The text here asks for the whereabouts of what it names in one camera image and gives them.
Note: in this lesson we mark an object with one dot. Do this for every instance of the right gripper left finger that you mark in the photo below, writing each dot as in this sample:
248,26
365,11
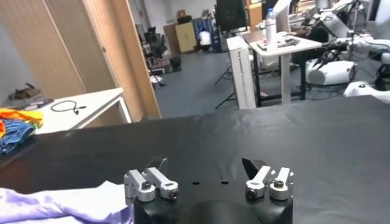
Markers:
140,184

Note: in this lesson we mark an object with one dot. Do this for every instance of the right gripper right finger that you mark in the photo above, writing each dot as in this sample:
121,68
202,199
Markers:
280,185

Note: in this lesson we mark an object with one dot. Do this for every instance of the lavender t-shirt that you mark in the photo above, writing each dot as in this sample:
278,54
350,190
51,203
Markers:
61,204

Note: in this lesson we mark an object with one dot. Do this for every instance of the black leatherette table cover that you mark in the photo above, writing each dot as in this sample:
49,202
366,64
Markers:
274,137

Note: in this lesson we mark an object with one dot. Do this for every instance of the white side table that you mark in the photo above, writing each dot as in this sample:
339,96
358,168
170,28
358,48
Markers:
97,106

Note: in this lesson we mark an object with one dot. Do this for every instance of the black tripod stand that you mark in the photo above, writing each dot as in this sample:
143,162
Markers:
227,88

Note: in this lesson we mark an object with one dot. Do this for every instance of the tall white cardboard box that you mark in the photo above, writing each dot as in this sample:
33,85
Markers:
242,73

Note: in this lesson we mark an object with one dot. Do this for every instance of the black trash bin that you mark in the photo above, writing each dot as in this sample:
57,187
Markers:
175,64

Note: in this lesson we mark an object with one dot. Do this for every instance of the black power strip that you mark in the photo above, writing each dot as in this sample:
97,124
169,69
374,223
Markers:
39,103

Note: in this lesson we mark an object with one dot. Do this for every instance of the white standing desk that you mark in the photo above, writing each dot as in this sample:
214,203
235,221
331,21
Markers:
285,51

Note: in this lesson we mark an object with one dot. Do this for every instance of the blue striped garment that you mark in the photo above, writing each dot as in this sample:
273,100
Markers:
15,134

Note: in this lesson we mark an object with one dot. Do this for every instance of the orange garment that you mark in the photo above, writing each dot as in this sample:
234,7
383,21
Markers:
21,115

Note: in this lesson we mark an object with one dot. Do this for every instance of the wooden partition screen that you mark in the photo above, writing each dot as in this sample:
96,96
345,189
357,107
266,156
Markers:
91,54

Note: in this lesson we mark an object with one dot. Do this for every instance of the water bottle blue cap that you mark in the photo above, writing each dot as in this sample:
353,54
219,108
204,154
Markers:
270,33

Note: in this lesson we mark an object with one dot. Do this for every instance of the yellow cabinet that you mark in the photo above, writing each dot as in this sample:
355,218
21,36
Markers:
186,38

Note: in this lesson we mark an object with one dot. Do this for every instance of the crouching person white shirt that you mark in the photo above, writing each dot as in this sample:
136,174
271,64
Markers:
204,39

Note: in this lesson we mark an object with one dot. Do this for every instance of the white humanoid robot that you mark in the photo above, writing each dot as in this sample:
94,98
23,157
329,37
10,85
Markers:
350,33

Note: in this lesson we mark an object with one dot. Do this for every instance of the blue storage crates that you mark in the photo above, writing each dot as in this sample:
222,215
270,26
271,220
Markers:
210,27

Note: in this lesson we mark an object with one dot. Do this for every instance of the black monitor on stand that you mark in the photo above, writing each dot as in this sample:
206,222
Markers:
231,13

